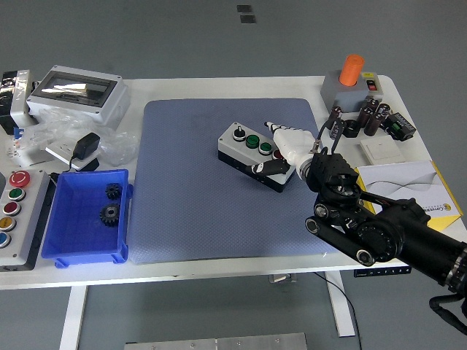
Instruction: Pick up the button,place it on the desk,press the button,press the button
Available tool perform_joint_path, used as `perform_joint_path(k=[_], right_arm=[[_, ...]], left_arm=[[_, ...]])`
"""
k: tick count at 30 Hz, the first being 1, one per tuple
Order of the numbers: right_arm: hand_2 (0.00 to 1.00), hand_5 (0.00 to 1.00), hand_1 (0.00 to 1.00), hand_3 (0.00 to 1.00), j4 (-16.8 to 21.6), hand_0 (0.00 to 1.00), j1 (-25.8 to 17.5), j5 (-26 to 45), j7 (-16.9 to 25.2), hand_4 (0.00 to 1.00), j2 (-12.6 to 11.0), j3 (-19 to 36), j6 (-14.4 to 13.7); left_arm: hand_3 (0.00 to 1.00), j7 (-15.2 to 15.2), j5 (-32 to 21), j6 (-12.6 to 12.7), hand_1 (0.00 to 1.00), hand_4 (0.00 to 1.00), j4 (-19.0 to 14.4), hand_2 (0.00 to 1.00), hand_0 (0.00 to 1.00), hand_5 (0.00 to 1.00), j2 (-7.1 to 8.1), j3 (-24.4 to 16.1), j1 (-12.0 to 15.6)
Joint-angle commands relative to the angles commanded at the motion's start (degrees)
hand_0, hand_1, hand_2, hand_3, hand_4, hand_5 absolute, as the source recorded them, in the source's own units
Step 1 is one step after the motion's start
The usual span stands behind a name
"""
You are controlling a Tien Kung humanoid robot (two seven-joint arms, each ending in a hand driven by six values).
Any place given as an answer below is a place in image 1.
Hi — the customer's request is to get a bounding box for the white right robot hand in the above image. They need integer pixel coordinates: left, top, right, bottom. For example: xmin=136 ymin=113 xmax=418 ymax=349
xmin=251 ymin=121 xmax=319 ymax=176

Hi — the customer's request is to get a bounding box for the grey four-button control box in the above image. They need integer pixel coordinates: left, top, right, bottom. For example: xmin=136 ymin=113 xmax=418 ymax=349
xmin=217 ymin=122 xmax=296 ymax=194

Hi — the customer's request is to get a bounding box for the black desk control panel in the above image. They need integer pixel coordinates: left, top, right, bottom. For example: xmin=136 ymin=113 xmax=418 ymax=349
xmin=352 ymin=265 xmax=413 ymax=279

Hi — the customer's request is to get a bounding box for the grey five-button control box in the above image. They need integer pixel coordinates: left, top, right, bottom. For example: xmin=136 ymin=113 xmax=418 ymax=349
xmin=0 ymin=169 xmax=55 ymax=271

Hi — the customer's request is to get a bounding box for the orange cylinder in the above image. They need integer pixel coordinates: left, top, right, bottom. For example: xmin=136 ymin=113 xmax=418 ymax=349
xmin=338 ymin=54 xmax=366 ymax=88

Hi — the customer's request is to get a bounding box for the black module with green terminal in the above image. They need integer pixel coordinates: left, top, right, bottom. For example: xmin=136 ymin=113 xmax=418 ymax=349
xmin=382 ymin=112 xmax=417 ymax=142

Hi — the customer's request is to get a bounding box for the blue-grey textured mat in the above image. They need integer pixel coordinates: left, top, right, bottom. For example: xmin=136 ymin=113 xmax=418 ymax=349
xmin=129 ymin=97 xmax=346 ymax=265

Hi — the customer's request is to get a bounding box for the white table leg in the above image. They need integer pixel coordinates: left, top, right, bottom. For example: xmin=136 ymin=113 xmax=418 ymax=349
xmin=325 ymin=271 xmax=357 ymax=338
xmin=59 ymin=286 xmax=89 ymax=350

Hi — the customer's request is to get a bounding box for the clear plastic bag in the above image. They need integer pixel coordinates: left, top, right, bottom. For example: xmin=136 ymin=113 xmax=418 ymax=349
xmin=27 ymin=107 xmax=139 ymax=167

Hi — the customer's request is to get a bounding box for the small black gear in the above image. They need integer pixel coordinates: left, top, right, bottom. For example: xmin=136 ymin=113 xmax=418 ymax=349
xmin=104 ymin=182 xmax=123 ymax=201

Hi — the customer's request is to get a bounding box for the large black gear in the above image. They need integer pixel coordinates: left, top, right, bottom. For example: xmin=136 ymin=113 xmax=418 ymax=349
xmin=99 ymin=203 xmax=121 ymax=228

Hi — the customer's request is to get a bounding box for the black power adapter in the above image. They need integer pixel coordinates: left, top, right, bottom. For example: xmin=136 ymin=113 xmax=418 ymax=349
xmin=68 ymin=132 xmax=101 ymax=172

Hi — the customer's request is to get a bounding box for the grey metal plate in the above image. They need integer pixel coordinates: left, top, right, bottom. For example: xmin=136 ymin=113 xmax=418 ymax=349
xmin=124 ymin=332 xmax=308 ymax=350

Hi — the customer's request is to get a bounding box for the blue plastic bin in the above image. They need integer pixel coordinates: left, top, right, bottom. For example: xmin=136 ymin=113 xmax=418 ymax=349
xmin=40 ymin=168 xmax=134 ymax=269

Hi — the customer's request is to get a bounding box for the white and black device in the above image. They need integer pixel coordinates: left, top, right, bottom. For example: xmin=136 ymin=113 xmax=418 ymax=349
xmin=0 ymin=69 xmax=39 ymax=136

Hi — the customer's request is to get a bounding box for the grey switch box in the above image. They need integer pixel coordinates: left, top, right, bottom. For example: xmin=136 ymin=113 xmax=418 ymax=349
xmin=320 ymin=69 xmax=385 ymax=114

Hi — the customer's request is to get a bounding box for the white wall switch panel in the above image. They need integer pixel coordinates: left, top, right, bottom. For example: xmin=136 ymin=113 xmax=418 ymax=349
xmin=359 ymin=138 xmax=406 ymax=164

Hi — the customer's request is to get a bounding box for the black cable under table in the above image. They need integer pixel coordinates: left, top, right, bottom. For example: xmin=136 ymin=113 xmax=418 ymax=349
xmin=315 ymin=271 xmax=364 ymax=350

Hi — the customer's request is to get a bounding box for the grey enclosure with clear lid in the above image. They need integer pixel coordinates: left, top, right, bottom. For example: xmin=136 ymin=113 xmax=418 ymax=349
xmin=26 ymin=65 xmax=131 ymax=129

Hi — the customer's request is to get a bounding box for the white wall socket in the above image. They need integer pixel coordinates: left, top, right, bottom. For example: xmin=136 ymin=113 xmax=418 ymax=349
xmin=45 ymin=141 xmax=101 ymax=171

